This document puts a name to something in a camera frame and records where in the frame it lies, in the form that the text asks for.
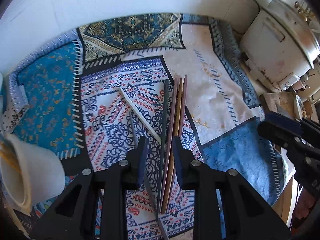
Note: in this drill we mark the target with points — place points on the white ceramic utensil cup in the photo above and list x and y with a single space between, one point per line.
41 175

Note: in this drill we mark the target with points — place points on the white rice cooker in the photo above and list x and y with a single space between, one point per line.
280 46

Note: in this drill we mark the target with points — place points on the yellow wooden chopstick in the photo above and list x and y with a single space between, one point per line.
9 157

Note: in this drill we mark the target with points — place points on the white plastic chopstick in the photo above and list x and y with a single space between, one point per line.
140 116

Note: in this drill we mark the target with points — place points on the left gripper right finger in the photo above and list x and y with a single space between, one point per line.
226 206

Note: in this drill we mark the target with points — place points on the dark green chopstick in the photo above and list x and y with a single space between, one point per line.
162 152

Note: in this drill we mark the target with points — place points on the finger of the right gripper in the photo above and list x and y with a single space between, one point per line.
300 134

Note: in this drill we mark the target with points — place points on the brown wooden chopstick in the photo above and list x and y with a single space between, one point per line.
176 139

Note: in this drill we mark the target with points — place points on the patchwork patterned table cloth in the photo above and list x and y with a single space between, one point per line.
65 97

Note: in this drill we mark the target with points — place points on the white ceramic bowl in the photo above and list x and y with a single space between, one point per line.
299 109

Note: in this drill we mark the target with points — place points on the metal fork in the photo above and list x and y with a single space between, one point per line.
147 185

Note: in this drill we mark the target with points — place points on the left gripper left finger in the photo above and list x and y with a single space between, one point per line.
73 215

